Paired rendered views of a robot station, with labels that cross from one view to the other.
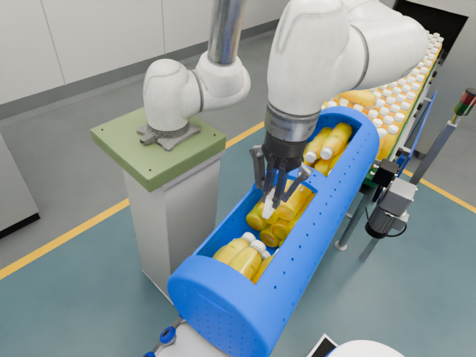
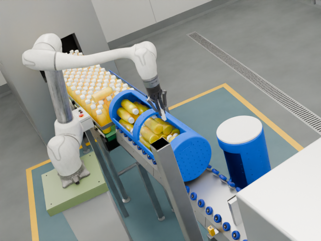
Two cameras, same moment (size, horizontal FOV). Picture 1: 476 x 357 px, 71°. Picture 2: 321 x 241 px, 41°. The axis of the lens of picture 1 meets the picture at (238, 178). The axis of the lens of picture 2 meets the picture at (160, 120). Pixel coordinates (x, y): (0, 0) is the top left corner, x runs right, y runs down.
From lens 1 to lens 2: 191 cm
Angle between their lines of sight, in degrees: 39
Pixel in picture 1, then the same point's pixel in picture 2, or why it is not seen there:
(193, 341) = (192, 186)
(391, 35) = (149, 46)
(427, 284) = not seen: hidden behind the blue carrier
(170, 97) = (72, 148)
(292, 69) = (150, 65)
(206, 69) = (68, 127)
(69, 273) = not seen: outside the picture
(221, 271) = (177, 138)
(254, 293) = (189, 132)
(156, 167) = (98, 179)
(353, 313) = not seen: hidden behind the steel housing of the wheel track
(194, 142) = (90, 164)
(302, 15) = (144, 54)
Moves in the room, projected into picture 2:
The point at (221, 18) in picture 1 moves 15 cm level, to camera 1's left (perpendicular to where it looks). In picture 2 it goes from (63, 99) to (46, 114)
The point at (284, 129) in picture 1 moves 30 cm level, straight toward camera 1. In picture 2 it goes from (155, 82) to (199, 89)
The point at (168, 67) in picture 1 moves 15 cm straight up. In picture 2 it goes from (59, 138) to (48, 117)
